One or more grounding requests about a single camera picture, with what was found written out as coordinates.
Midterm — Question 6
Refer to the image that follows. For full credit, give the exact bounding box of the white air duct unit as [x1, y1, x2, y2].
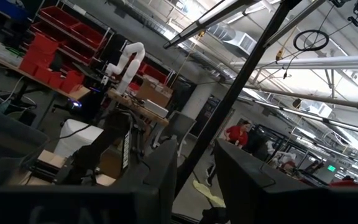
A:
[208, 24, 257, 58]

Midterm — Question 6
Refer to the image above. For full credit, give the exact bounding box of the grey chair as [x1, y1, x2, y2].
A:
[163, 110, 197, 156]

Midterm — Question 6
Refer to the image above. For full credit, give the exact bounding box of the small wooden table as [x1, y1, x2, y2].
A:
[107, 88, 170, 127]

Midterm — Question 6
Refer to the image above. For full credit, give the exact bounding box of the black rig frame post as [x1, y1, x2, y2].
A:
[174, 0, 304, 198]

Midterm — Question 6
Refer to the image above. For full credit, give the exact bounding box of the grey translucent plastic bin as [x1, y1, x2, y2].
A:
[0, 104, 50, 200]

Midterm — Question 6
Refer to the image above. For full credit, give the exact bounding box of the person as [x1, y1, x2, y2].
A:
[206, 120, 251, 187]
[330, 175, 358, 187]

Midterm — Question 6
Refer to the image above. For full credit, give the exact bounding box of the white ceiling pipe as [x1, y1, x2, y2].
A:
[231, 54, 358, 71]

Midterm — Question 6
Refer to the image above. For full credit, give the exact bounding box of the long wooden workbench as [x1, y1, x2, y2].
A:
[0, 46, 91, 101]

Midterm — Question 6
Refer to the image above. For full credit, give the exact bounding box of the grey ceiling pipe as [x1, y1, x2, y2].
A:
[244, 83, 358, 114]

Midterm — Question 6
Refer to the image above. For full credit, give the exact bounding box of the white building column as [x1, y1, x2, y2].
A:
[180, 82, 217, 121]

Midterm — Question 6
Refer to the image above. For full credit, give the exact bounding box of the black coiled cable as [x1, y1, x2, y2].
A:
[292, 29, 331, 52]

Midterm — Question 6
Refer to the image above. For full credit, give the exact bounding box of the brown cardboard box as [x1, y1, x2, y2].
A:
[135, 79, 173, 108]

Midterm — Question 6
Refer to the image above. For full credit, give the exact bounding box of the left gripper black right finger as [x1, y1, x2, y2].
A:
[214, 138, 358, 224]

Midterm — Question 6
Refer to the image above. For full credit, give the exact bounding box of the black frame bar with lights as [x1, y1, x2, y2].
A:
[162, 0, 262, 50]

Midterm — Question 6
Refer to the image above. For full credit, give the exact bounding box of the flat white box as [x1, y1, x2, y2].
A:
[143, 99, 170, 118]

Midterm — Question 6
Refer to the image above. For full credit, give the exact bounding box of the pale yellow cloth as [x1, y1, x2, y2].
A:
[192, 179, 226, 208]

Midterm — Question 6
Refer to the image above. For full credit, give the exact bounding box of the red plastic storage bin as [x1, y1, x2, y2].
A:
[140, 63, 168, 84]
[60, 70, 86, 93]
[70, 22, 107, 49]
[29, 32, 60, 56]
[38, 5, 81, 30]
[19, 49, 55, 76]

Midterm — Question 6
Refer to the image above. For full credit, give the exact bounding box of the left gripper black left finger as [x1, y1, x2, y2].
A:
[0, 138, 178, 224]

